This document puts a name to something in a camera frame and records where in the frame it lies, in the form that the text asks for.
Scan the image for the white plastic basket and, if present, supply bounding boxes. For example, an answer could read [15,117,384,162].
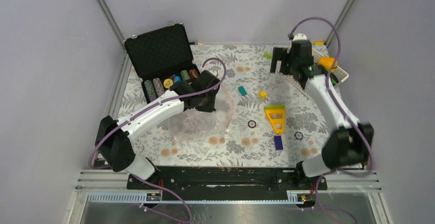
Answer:
[284,46,349,93]

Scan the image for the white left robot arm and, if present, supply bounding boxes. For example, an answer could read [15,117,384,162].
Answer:
[92,70,222,189]

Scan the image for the black poker chip case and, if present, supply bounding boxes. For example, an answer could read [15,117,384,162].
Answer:
[124,23,201,103]

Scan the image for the floral table mat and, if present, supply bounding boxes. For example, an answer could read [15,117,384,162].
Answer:
[132,45,329,167]

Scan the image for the teal toy block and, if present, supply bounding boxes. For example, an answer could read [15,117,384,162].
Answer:
[238,86,247,96]

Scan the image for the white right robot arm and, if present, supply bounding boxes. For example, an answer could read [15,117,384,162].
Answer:
[270,39,374,189]

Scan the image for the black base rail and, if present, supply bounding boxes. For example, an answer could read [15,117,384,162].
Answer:
[126,166,328,201]

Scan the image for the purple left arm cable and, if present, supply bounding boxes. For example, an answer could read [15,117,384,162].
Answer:
[88,57,228,224]

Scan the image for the yellow bell pepper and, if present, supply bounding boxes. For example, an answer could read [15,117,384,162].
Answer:
[318,56,338,73]

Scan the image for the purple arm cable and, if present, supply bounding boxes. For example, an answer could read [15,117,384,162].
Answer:
[289,16,376,224]
[88,57,228,224]

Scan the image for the green plastic piece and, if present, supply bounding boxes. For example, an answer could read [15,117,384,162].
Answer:
[263,52,273,59]

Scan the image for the purple toy brick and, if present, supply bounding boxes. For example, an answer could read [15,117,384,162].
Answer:
[273,135,283,151]

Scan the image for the yellow triangular plastic tool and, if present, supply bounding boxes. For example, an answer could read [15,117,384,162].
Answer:
[264,105,286,135]

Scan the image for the clear zip top bag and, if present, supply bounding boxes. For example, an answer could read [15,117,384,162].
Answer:
[166,86,234,141]

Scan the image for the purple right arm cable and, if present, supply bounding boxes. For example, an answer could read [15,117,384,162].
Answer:
[289,16,376,224]

